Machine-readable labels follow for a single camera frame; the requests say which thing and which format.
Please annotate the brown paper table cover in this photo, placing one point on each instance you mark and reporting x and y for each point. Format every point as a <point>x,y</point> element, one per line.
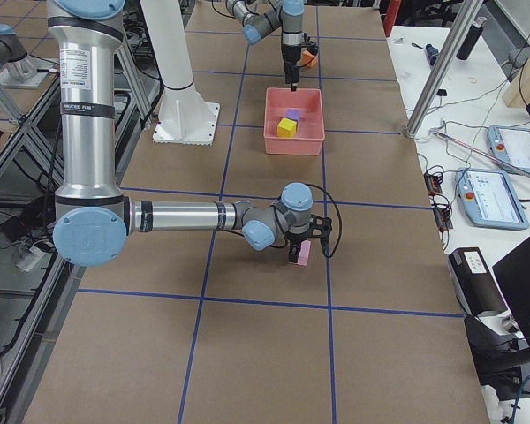
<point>197,327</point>

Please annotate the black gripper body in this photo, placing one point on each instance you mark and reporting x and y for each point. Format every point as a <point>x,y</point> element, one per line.
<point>289,61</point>
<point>297,244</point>

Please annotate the near teach pendant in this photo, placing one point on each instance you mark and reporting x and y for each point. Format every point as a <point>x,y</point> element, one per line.
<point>489,199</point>

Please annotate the small circuit board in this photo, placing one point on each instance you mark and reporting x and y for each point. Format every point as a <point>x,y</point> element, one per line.
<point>433,183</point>

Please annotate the aluminium frame post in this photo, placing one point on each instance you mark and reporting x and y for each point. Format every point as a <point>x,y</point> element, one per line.
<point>451,45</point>

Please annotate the orange foam block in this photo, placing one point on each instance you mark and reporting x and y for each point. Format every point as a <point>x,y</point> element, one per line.
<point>308,60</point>

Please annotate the pink foam block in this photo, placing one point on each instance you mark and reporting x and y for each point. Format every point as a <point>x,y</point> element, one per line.
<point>304,253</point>

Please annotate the black box with label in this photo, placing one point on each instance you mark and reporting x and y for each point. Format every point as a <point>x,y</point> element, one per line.
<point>474,284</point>

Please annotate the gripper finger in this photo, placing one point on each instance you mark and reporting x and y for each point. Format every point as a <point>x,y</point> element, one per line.
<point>294,252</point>
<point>291,73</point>

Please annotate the teach pendant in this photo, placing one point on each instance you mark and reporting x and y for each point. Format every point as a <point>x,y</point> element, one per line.
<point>489,199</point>
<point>511,145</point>

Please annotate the black monitor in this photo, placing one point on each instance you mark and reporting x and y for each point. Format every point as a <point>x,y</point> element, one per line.
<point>512,274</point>

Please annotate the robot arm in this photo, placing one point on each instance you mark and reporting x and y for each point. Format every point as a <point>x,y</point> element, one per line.
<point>285,15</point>
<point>94,217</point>

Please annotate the yellow foam block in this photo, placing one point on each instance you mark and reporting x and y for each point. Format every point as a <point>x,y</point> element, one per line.
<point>286,128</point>

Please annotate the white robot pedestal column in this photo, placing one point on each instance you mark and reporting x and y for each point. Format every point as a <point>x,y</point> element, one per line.
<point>167,36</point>

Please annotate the pink plastic bin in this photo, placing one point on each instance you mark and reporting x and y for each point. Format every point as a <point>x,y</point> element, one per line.
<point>310,135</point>

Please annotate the purple foam block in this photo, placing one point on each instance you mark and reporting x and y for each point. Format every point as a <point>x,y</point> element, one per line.
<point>293,115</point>

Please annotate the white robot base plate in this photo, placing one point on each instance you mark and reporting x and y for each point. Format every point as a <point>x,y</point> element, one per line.
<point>193,125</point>

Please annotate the far teach pendant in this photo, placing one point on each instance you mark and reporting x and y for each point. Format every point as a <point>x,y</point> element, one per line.
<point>511,145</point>

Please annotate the black bottle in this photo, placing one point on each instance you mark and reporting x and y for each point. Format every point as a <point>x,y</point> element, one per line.
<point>473,35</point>

